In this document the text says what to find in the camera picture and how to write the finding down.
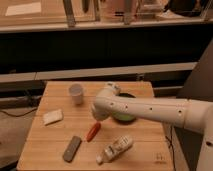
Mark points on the white ceramic cup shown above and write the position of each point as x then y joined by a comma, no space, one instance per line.
76,93

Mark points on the white plastic bottle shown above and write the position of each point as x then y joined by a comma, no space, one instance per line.
115,149

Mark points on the green bowl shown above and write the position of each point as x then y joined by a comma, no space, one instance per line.
122,117

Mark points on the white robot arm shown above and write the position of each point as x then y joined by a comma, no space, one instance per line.
189,114

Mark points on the grey rectangular sponge block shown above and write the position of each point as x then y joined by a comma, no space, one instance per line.
72,148

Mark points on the white soap bar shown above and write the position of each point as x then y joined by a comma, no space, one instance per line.
52,116

